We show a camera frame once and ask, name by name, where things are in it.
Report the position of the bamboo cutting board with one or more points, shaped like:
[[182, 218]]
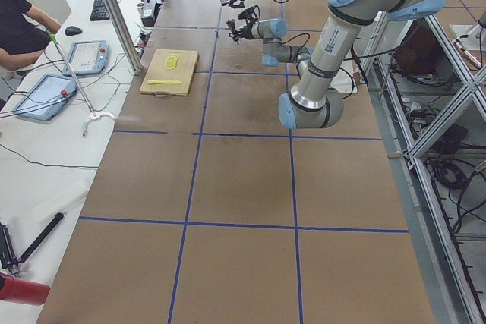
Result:
[[183, 71]]

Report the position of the steel jigger measuring cup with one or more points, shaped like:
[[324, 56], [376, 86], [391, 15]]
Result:
[[231, 33]]

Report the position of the person in black shirt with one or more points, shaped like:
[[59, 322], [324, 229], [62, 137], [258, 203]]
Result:
[[24, 33]]

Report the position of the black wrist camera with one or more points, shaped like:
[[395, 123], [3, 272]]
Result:
[[250, 15]]

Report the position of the black keyboard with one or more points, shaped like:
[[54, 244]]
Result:
[[99, 11]]

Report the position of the aluminium frame post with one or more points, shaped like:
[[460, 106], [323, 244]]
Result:
[[123, 34]]

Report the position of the yellow plastic knife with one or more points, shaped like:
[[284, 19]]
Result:
[[168, 81]]

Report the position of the black computer mouse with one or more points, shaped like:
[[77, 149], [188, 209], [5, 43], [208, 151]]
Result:
[[73, 30]]

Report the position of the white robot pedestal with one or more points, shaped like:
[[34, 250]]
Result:
[[343, 81]]

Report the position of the red bottle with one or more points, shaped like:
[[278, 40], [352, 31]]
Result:
[[22, 291]]

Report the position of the near blue teach pendant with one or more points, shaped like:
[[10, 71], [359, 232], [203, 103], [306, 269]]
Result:
[[47, 98]]

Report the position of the far blue teach pendant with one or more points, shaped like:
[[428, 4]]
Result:
[[89, 57]]

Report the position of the blue teach pendant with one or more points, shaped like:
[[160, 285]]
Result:
[[47, 98], [89, 57]]

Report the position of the grabber stick tool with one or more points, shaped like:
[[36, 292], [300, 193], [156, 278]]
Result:
[[94, 115]]

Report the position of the black handheld tool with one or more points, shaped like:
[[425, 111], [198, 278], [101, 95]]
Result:
[[9, 260]]

